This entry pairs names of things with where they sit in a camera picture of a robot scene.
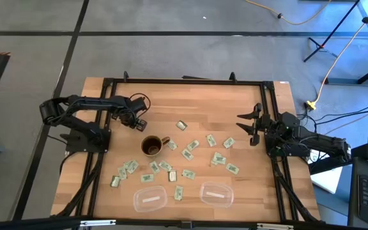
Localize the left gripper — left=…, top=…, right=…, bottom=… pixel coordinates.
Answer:
left=112, top=95, right=149, bottom=132

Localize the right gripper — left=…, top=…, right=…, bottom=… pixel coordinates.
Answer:
left=235, top=102, right=273, bottom=147

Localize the teal and brown ceramic mug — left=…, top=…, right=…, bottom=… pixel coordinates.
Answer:
left=141, top=135, right=171, bottom=158

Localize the clear plastic bin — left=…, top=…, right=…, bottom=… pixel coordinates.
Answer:
left=132, top=185, right=169, bottom=213
left=199, top=181, right=235, bottom=208

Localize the white box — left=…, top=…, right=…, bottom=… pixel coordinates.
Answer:
left=310, top=149, right=344, bottom=195

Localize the black tripod stand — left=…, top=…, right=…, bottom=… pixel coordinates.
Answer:
left=303, top=0, right=362, bottom=63

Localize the black side desk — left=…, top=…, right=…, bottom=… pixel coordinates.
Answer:
left=308, top=143, right=368, bottom=230

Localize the black overhead beam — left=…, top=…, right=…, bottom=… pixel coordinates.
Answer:
left=0, top=214, right=368, bottom=230

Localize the yellow extension cord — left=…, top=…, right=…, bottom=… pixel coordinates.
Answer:
left=244, top=0, right=333, bottom=26
left=305, top=0, right=368, bottom=111

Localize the black aluminium table frame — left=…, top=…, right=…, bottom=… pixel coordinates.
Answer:
left=51, top=70, right=322, bottom=224

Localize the black cable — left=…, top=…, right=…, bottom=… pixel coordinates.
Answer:
left=297, top=101, right=368, bottom=128

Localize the grey cable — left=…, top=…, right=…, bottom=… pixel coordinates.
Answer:
left=324, top=101, right=368, bottom=135

